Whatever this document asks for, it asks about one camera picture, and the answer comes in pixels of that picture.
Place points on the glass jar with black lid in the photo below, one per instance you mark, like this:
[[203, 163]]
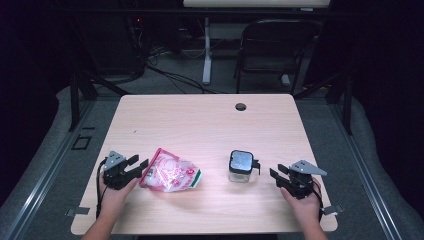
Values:
[[240, 163]]

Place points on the person's left hand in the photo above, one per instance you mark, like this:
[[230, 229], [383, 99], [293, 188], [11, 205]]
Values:
[[111, 200]]

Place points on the dark computer tower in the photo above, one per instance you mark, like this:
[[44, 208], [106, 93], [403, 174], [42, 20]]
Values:
[[113, 46]]

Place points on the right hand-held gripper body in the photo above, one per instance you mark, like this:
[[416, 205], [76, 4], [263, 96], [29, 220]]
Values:
[[300, 183]]

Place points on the white power adapter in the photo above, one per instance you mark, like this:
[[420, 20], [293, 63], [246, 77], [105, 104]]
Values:
[[285, 80]]

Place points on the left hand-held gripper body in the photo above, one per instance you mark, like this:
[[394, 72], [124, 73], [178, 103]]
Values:
[[113, 173]]

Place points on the grey metal table bracket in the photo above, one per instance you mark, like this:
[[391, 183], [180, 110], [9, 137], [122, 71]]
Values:
[[78, 211], [331, 210]]

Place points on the person's right hand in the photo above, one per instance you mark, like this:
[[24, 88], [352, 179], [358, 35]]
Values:
[[308, 208]]

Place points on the white desk leg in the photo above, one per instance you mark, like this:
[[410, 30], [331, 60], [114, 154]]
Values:
[[207, 56]]

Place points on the black metal frame stand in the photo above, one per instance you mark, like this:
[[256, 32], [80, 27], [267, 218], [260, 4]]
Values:
[[75, 100], [347, 106]]

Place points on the red and white seasoning bag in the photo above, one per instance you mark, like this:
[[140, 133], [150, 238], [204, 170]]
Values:
[[170, 173]]

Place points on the aluminium floor rail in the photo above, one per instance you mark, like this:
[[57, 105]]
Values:
[[43, 180], [366, 180]]

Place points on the black folding chair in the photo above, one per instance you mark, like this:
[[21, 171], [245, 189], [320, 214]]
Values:
[[276, 43]]

